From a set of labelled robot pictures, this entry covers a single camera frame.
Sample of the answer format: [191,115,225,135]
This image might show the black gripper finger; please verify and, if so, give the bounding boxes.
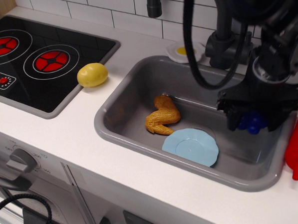
[226,109,243,131]
[266,109,291,132]

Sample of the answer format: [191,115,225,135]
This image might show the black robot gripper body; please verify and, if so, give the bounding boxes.
[217,57,298,117]

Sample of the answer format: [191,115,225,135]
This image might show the blue toy blueberry cluster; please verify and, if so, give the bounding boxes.
[237,111,268,135]

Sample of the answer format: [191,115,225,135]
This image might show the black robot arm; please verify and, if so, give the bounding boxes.
[218,0,298,131]

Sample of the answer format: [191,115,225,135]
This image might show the light blue toy plate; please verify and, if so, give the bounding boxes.
[162,128,219,167]

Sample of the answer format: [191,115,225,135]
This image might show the grey toy sink basin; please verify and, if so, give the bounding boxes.
[94,56,297,192]

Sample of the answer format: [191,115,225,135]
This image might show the dark grey toy faucet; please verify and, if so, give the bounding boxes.
[146,0,253,70]

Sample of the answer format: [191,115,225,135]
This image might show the toy chicken wing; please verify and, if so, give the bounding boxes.
[145,95,181,135]

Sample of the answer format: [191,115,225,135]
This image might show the toy fried egg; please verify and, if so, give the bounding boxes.
[166,42,205,64]

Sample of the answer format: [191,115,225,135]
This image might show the yellow toy potato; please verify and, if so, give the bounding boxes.
[77,63,108,88]

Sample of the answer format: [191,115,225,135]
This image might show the white toy oven front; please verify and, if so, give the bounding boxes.
[0,133,95,224]

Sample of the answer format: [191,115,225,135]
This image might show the black toy stove top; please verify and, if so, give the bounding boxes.
[0,16,120,119]

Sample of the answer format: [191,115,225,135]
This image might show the grey oven knob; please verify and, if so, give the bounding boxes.
[6,148,37,173]

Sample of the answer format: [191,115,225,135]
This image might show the black braided cable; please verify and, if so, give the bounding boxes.
[182,0,252,91]

